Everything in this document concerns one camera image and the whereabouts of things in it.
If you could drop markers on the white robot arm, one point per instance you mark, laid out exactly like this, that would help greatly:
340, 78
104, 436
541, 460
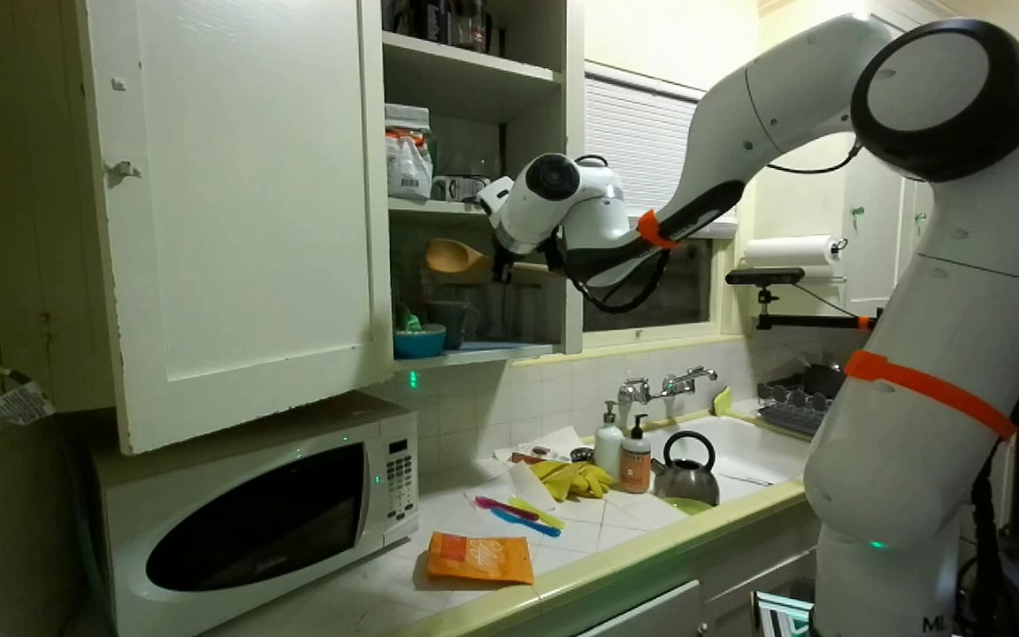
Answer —
930, 390

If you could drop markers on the pink plastic spoon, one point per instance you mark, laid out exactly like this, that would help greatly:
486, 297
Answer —
506, 507

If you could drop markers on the blue plastic spoon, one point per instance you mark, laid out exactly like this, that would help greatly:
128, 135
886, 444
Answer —
525, 522

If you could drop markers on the cream cabinet door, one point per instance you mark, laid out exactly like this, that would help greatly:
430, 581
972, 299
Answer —
240, 208

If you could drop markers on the blue bowl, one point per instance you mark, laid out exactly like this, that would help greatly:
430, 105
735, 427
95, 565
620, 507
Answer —
430, 343

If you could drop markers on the chrome sink faucet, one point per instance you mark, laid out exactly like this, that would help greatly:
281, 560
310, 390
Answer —
641, 390

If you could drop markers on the white soap bottle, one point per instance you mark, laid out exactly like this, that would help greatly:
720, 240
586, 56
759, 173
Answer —
611, 442

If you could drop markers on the yellow rubber gloves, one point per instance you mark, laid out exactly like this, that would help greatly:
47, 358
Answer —
569, 478

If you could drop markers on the orange label soap bottle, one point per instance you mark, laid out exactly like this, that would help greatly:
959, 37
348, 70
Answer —
636, 460

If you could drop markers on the orange packet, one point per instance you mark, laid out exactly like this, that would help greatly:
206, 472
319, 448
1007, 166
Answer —
479, 560

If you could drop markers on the paper towel roll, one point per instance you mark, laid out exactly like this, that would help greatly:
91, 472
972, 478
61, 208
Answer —
795, 253

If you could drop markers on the black dish rack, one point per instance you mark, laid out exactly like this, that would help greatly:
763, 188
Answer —
799, 398

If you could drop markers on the white microwave oven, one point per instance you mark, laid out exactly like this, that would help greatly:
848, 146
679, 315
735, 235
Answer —
203, 531

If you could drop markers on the white kettle black handle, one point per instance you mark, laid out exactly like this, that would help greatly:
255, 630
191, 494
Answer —
689, 478

